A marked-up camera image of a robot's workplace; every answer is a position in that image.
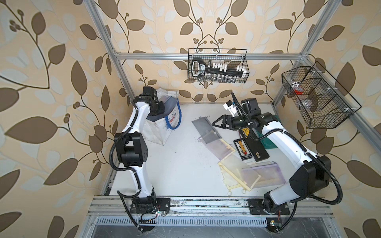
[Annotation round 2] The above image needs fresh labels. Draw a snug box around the right wall wire basket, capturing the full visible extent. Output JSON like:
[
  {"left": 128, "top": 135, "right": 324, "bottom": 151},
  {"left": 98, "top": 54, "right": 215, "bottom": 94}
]
[{"left": 282, "top": 61, "right": 362, "bottom": 129}]

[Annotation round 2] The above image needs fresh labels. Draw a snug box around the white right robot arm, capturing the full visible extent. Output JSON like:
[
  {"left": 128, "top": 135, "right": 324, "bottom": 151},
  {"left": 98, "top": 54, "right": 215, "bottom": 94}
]
[{"left": 218, "top": 95, "right": 343, "bottom": 214}]

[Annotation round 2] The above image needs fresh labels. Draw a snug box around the white canvas tote bag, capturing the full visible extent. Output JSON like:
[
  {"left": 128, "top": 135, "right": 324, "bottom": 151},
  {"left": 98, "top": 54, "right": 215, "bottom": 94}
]
[{"left": 142, "top": 88, "right": 182, "bottom": 145}]

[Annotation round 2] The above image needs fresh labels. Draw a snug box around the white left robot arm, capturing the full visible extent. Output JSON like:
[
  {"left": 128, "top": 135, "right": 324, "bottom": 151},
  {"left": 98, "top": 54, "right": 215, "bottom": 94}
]
[{"left": 109, "top": 86, "right": 165, "bottom": 214}]

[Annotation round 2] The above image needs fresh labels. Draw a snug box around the wall wire basket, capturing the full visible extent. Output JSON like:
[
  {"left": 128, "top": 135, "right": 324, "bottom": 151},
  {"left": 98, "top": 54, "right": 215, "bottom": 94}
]
[
  {"left": 188, "top": 48, "right": 250, "bottom": 84},
  {"left": 282, "top": 61, "right": 362, "bottom": 129}
]

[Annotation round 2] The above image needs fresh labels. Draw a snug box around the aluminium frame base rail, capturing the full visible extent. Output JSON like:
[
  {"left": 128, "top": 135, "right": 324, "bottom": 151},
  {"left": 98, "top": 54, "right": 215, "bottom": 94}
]
[{"left": 87, "top": 195, "right": 335, "bottom": 228}]

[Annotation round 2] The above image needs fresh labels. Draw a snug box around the red item in basket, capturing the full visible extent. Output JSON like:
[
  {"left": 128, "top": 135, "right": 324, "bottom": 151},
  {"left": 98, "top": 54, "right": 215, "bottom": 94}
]
[{"left": 289, "top": 83, "right": 304, "bottom": 96}]

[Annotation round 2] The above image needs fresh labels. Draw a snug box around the green plastic tool case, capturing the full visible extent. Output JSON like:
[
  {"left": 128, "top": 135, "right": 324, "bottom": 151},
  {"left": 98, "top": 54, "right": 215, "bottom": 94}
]
[{"left": 256, "top": 115, "right": 280, "bottom": 150}]

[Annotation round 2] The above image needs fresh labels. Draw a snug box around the yellow trimmed mesh pouch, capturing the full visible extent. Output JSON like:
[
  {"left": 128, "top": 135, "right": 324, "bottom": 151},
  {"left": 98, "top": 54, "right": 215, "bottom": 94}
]
[{"left": 217, "top": 155, "right": 262, "bottom": 194}]

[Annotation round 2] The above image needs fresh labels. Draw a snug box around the grey dark trimmed pouch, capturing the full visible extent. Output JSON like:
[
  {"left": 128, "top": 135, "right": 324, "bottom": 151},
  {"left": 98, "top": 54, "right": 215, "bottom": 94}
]
[{"left": 192, "top": 117, "right": 222, "bottom": 144}]

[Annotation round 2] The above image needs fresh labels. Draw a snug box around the purple pouch front right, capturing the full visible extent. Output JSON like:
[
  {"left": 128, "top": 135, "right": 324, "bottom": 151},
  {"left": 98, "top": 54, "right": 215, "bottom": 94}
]
[{"left": 241, "top": 162, "right": 286, "bottom": 189}]

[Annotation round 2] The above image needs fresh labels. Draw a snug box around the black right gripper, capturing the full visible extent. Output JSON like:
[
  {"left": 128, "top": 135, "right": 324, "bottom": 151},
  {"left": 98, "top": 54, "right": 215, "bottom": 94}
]
[{"left": 212, "top": 114, "right": 251, "bottom": 130}]

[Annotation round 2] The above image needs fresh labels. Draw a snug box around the black socket tool set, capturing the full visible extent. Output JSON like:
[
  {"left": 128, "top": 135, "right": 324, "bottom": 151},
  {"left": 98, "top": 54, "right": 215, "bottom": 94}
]
[{"left": 189, "top": 58, "right": 249, "bottom": 78}]

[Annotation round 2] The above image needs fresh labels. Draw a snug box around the back wall wire basket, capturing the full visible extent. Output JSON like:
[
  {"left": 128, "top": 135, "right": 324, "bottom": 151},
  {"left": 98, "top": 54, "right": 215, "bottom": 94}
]
[{"left": 188, "top": 48, "right": 250, "bottom": 84}]

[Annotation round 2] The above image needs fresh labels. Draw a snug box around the black yellow battery pack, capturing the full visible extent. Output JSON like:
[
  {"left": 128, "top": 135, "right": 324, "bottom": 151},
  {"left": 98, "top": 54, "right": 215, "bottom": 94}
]
[{"left": 233, "top": 130, "right": 270, "bottom": 162}]

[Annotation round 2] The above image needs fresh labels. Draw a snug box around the purple yellow trimmed pouch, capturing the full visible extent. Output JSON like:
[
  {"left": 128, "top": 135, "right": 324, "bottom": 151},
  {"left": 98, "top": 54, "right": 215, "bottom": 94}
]
[{"left": 200, "top": 138, "right": 236, "bottom": 161}]

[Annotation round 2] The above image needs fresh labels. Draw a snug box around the grey blue mesh pouch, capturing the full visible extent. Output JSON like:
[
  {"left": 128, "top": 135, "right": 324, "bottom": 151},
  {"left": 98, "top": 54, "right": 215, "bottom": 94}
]
[{"left": 147, "top": 95, "right": 179, "bottom": 122}]

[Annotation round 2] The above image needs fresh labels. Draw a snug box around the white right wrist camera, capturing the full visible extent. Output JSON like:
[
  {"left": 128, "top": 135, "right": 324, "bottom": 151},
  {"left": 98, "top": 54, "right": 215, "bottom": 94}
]
[{"left": 223, "top": 100, "right": 239, "bottom": 117}]

